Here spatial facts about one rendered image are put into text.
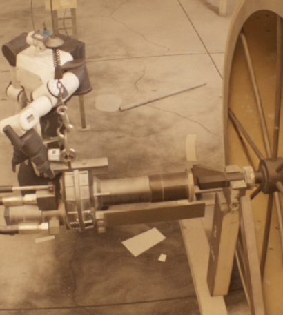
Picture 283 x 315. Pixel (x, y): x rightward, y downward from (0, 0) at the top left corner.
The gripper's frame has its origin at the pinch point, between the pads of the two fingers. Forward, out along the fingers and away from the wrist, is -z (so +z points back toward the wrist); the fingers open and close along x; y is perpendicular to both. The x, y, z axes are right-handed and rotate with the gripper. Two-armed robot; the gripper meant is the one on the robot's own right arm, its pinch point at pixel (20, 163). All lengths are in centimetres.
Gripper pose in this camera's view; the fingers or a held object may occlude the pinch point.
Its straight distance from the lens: 290.3
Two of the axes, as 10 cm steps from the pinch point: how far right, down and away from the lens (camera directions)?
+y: 8.2, 4.1, -4.0
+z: 1.5, -8.2, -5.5
